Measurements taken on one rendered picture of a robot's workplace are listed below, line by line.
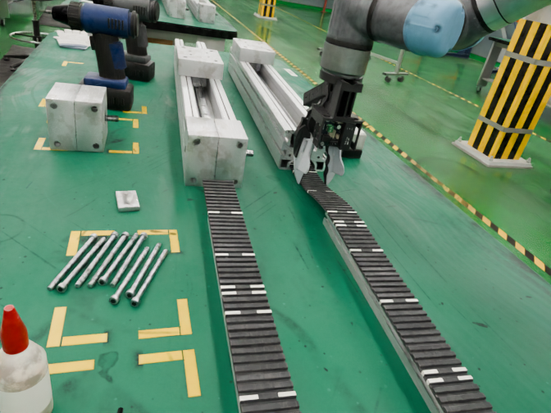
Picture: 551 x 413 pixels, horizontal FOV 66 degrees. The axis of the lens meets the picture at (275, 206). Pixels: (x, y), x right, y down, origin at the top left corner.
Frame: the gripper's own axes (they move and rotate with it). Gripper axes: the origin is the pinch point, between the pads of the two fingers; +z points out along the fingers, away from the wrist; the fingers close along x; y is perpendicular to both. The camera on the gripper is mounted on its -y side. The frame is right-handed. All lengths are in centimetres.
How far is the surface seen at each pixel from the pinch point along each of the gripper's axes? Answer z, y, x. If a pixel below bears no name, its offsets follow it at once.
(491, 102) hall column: 33, -231, 242
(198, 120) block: -7.4, -4.6, -21.9
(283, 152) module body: -0.9, -8.3, -3.9
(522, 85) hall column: 12, -208, 244
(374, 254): -1.2, 26.3, 0.5
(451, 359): -0.7, 43.9, 1.4
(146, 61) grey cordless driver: -4, -61, -32
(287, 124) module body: -6.5, -9.5, -3.8
